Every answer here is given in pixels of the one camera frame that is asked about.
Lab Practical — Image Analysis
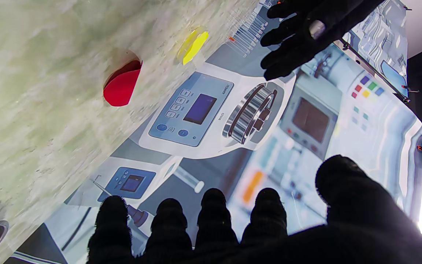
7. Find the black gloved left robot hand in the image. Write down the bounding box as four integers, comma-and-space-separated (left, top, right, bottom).
260, 0, 384, 81

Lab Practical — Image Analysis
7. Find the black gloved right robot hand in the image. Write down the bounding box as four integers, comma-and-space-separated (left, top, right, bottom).
86, 155, 422, 264

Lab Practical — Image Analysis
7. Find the clear culture dish yellow lid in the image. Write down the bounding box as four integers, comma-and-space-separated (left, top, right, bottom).
182, 30, 209, 66

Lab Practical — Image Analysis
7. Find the red round filter paper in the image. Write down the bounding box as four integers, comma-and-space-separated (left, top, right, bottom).
103, 60, 143, 107

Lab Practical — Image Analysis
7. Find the printed side backdrop poster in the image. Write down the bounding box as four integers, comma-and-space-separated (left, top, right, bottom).
343, 0, 409, 88

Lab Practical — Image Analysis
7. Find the printed laboratory backdrop poster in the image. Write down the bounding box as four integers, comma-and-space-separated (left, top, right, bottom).
4, 0, 422, 264

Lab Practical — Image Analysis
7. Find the black backdrop frame pole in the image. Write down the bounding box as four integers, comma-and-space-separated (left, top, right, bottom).
337, 38, 411, 103

